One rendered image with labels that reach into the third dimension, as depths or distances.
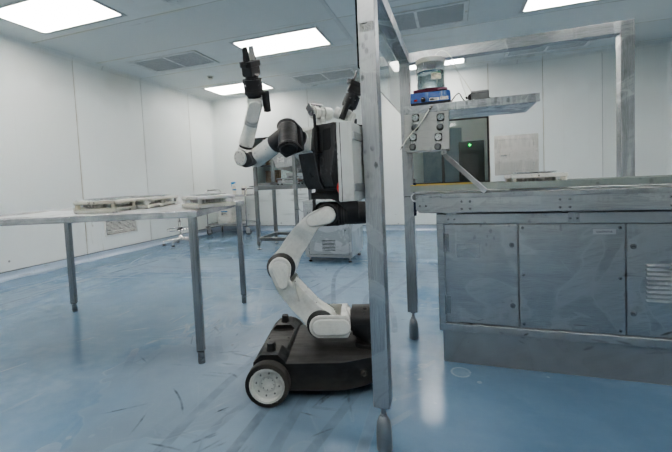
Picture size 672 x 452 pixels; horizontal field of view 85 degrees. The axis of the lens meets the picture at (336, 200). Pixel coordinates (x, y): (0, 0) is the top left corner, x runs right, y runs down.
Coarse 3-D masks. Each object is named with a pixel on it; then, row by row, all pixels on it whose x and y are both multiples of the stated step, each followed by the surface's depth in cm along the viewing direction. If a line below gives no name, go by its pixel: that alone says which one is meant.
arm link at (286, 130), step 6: (282, 126) 166; (288, 126) 165; (294, 126) 167; (276, 132) 168; (282, 132) 164; (288, 132) 164; (294, 132) 165; (270, 138) 169; (276, 138) 167; (282, 138) 162; (288, 138) 162; (294, 138) 163; (270, 144) 169; (276, 144) 168; (276, 150) 171
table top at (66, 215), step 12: (180, 204) 282; (240, 204) 296; (0, 216) 229; (12, 216) 223; (24, 216) 218; (36, 216) 212; (48, 216) 207; (60, 216) 202; (72, 216) 198; (84, 216) 198; (96, 216) 198; (108, 216) 198; (120, 216) 198; (132, 216) 198; (144, 216) 198; (156, 216) 198; (168, 216) 199; (180, 216) 199; (192, 216) 199
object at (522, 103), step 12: (504, 96) 171; (516, 96) 169; (528, 96) 168; (408, 108) 185; (420, 108) 183; (432, 108) 181; (444, 108) 180; (456, 108) 178; (468, 108) 182; (480, 108) 184; (492, 108) 185; (504, 108) 187; (516, 108) 188; (528, 108) 190
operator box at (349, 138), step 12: (336, 132) 119; (348, 132) 117; (360, 132) 128; (348, 144) 118; (360, 144) 127; (348, 156) 118; (360, 156) 127; (348, 168) 118; (360, 168) 127; (348, 180) 118; (360, 180) 126; (348, 192) 119; (360, 192) 126
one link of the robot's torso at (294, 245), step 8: (320, 208) 177; (328, 208) 176; (312, 216) 177; (320, 216) 176; (328, 216) 176; (304, 224) 178; (312, 224) 177; (320, 224) 177; (296, 232) 180; (304, 232) 179; (312, 232) 178; (288, 240) 182; (296, 240) 182; (304, 240) 181; (280, 248) 182; (288, 248) 182; (296, 248) 182; (304, 248) 182; (272, 256) 181; (280, 256) 180; (288, 256) 181; (296, 256) 182; (296, 264) 182
